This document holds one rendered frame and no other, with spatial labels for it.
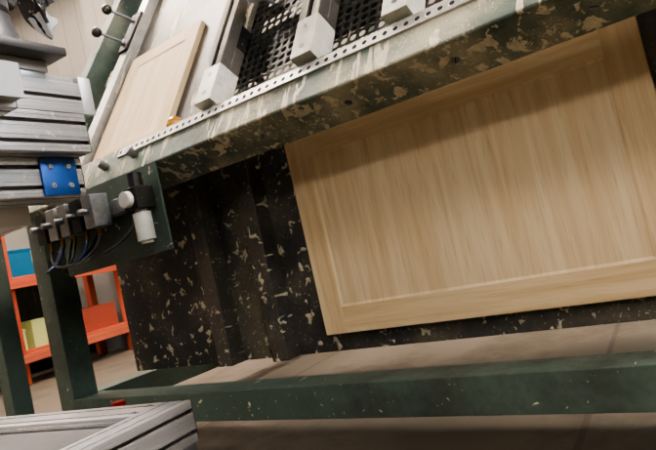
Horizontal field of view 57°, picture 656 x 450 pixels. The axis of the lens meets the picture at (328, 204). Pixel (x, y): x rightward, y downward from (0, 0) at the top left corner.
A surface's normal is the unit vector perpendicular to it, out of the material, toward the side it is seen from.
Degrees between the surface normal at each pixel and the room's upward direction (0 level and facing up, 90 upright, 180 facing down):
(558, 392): 90
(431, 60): 146
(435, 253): 90
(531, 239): 90
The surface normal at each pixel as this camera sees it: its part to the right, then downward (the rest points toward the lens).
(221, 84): 0.79, -0.22
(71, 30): -0.49, 0.06
